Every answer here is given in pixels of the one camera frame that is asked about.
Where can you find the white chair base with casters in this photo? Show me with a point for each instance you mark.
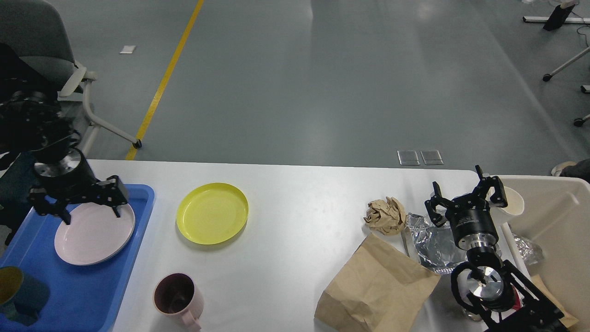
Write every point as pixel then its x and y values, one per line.
pixel 578 122

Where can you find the beige plastic bin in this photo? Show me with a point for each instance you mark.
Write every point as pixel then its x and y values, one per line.
pixel 556 217

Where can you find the grey office chair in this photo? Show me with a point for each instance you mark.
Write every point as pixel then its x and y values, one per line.
pixel 35 31

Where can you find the dark green mug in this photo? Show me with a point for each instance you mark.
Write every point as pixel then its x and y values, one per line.
pixel 22 296

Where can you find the metal floor socket plate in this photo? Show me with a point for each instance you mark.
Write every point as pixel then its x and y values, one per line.
pixel 432 157
pixel 408 158

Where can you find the crumpled aluminium foil tray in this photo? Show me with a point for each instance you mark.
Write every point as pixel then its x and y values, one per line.
pixel 433 247

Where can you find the brown paper bag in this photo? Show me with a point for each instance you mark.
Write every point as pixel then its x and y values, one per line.
pixel 379 289

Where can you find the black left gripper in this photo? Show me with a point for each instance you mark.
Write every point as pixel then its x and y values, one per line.
pixel 72 181

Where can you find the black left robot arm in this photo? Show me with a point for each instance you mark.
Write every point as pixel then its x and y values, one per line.
pixel 32 123

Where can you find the crushed red soda can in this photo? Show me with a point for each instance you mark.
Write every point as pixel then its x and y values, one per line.
pixel 470 314

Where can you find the yellow plate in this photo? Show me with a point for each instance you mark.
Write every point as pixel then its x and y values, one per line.
pixel 212 213

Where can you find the white stand with black bag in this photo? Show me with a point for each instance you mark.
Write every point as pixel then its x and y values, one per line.
pixel 559 17

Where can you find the blue plastic tray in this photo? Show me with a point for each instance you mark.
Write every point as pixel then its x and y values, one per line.
pixel 82 298

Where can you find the foil piece in bin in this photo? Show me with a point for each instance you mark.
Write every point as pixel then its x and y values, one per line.
pixel 530 251

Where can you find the white paper cup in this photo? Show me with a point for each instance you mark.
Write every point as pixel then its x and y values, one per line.
pixel 515 202

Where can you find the crumpled brown paper ball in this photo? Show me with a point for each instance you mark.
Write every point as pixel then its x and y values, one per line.
pixel 386 216

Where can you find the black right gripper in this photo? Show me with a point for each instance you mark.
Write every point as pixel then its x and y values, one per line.
pixel 469 217

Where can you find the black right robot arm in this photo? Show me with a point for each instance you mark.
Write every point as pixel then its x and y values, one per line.
pixel 484 284

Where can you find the shoe at right edge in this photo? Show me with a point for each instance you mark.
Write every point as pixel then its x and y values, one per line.
pixel 573 169

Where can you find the pink mug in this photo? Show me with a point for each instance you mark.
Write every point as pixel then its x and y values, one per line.
pixel 177 297

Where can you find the brown paper in bin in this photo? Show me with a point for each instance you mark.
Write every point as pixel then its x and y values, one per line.
pixel 568 320

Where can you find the pink plate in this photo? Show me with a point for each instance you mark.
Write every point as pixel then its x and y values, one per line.
pixel 94 235

